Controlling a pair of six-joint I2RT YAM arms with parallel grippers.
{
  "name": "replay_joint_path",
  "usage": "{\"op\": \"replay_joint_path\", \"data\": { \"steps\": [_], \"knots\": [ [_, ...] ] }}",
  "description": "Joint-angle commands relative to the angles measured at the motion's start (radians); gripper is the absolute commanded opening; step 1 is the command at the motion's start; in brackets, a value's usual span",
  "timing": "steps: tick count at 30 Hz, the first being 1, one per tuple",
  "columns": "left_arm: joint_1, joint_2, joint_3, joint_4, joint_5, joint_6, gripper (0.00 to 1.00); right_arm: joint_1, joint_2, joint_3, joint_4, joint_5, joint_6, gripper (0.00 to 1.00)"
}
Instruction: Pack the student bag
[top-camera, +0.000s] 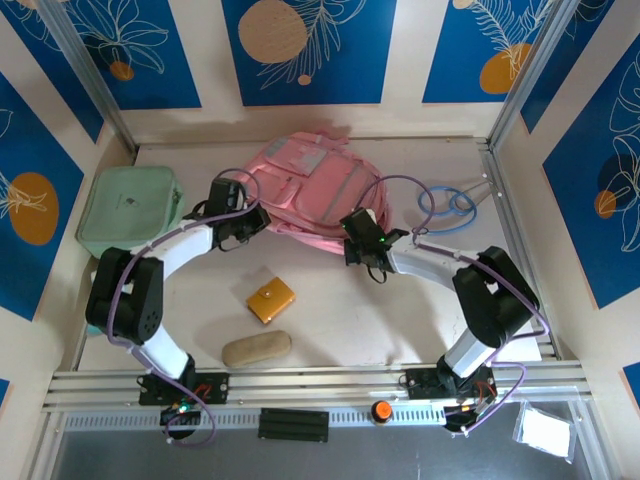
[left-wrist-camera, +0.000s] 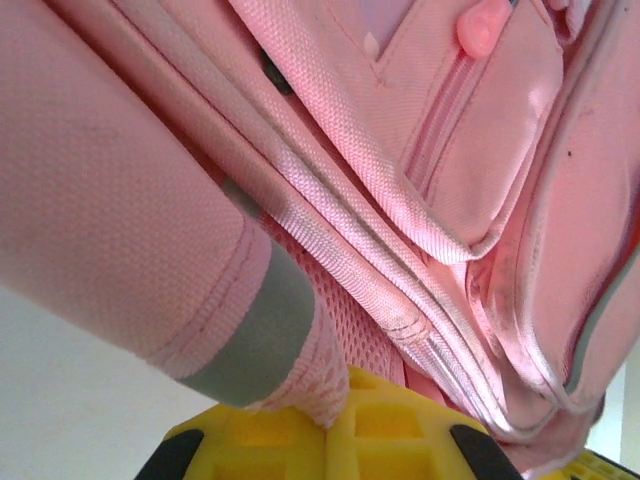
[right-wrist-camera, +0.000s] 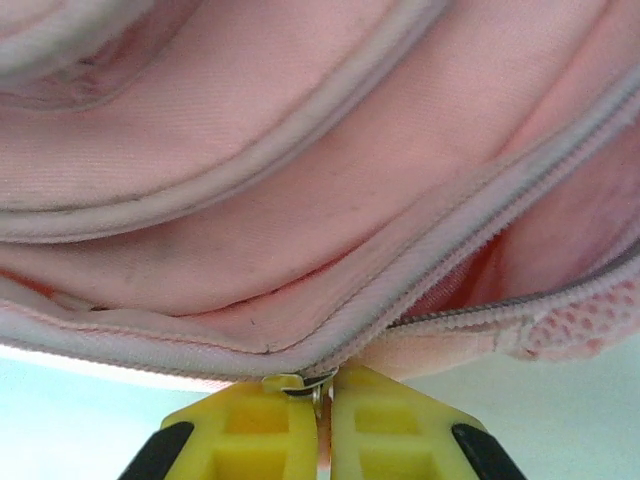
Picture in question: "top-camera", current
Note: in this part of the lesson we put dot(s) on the blue panel orange oval print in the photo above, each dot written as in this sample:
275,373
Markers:
30,150

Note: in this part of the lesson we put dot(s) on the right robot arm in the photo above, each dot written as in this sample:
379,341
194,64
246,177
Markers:
500,305

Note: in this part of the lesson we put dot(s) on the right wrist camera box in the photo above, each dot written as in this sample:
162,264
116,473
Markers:
371,215

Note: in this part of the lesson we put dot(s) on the beige glasses case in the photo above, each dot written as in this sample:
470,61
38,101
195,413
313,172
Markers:
255,348

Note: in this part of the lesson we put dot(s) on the blue panel orange feather print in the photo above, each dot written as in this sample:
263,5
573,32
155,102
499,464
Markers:
450,75

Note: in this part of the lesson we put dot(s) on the blue panel beige circle print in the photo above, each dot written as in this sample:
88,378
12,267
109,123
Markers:
350,75

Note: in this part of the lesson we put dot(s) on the aluminium frame post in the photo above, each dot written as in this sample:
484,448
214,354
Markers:
532,75
95,85

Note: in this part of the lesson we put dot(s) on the blue panel white flower print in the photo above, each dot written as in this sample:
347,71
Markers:
170,75

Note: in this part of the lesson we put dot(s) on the orange emergency stop button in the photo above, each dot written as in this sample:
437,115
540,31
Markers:
382,411

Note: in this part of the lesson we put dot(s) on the blue panel white leaf outline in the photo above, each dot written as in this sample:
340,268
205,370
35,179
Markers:
600,250

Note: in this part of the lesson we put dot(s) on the clear bag with white card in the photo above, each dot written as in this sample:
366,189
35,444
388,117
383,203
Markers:
542,430

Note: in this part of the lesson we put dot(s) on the pink backpack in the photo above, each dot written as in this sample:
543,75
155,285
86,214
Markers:
310,190

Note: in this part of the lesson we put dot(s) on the black ribbed block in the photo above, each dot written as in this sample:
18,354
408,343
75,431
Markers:
292,425

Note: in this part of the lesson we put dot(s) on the black connector block green light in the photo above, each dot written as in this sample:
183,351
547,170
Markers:
180,411

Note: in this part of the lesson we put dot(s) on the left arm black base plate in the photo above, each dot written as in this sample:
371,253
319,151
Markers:
217,387

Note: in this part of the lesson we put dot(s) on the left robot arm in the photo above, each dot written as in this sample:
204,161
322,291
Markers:
130,300

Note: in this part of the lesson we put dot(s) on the aluminium front rail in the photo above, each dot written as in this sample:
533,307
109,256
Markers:
325,382

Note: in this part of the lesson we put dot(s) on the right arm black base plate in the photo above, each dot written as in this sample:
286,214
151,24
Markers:
417,385

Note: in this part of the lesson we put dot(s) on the green fabric pouch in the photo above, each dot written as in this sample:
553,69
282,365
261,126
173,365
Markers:
125,210

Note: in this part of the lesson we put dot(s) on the aluminium side rail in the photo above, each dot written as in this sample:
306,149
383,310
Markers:
495,162

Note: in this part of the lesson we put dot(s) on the orange card wallet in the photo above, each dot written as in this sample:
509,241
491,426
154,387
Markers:
270,300

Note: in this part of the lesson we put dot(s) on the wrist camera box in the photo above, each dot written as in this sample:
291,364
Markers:
239,200
371,215

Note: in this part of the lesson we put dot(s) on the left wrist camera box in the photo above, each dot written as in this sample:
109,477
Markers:
239,200

